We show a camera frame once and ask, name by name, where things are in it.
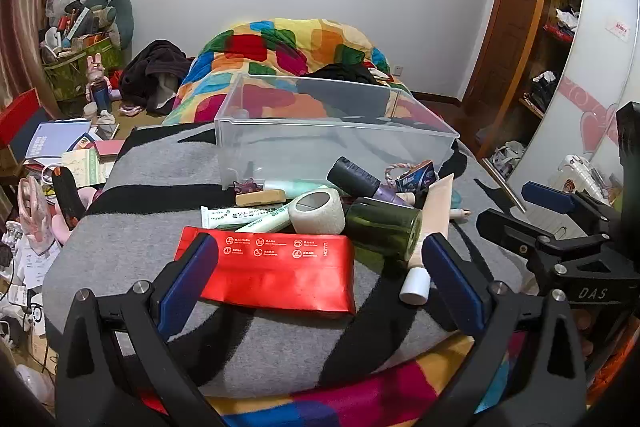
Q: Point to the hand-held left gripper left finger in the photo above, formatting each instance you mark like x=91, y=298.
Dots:
x=187, y=282

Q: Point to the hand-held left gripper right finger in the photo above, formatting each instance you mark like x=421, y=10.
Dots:
x=452, y=282

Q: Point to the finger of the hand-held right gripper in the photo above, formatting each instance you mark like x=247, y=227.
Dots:
x=515, y=227
x=547, y=198

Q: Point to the white packet with green print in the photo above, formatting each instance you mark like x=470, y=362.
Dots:
x=220, y=217

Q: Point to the beige tube with white cap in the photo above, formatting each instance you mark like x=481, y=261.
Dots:
x=435, y=207

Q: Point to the dark green bottle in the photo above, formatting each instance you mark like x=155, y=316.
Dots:
x=385, y=227

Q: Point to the red foil packet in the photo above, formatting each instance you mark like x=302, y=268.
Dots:
x=280, y=277

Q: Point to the light green tube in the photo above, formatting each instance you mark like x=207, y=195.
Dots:
x=270, y=222

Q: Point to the small blue box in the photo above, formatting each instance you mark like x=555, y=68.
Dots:
x=417, y=177

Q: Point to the beige eraser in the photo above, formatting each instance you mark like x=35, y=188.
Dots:
x=260, y=198

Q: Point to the purple bottle with black cap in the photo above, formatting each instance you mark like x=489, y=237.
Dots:
x=355, y=179

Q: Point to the white bandage roll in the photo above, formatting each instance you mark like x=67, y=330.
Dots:
x=320, y=219

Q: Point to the clear plastic storage box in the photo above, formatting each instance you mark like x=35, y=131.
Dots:
x=280, y=147

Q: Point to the person's right hand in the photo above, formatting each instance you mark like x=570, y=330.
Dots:
x=585, y=332

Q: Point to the grey bag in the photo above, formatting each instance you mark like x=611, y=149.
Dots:
x=507, y=157

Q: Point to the orange cloth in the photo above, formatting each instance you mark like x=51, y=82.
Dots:
x=620, y=362

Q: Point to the grey and black blanket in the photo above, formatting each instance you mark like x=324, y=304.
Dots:
x=165, y=177

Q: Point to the small purple toy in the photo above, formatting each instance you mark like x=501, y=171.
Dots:
x=246, y=185

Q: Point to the sliding door with pink heart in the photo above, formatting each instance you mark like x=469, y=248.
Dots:
x=590, y=72

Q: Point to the mint green tube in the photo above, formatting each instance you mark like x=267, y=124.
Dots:
x=290, y=186

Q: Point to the black tool with orange dot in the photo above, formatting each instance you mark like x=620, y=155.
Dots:
x=70, y=199

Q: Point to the pink book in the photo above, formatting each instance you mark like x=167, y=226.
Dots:
x=109, y=149

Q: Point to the green and white booklet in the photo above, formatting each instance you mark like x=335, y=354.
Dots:
x=85, y=167

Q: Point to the pink bag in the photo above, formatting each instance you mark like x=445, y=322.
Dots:
x=35, y=212

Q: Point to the wooden wardrobe shelf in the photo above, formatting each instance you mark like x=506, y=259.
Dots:
x=510, y=32

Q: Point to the pink slippers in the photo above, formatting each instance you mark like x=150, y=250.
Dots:
x=131, y=109

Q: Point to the blue and white booklet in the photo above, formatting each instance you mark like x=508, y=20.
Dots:
x=55, y=139

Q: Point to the white cup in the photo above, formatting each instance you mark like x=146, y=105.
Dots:
x=90, y=109

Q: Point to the dark brown clothing pile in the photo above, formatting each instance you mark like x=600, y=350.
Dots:
x=150, y=72

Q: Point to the pink bunny toy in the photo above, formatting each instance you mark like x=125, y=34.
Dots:
x=97, y=79

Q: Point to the black clothing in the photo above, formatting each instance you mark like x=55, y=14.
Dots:
x=345, y=73

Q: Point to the red box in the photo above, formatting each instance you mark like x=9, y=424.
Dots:
x=20, y=117

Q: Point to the green bag of clutter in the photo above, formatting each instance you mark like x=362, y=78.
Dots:
x=70, y=72

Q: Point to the colourful patchwork quilt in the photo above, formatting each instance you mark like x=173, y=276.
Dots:
x=280, y=42

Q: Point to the grey green cushion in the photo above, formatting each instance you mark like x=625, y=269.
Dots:
x=120, y=17

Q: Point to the striped pink curtain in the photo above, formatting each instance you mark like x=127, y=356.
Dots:
x=30, y=7

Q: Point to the wall socket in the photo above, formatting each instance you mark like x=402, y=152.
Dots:
x=399, y=70

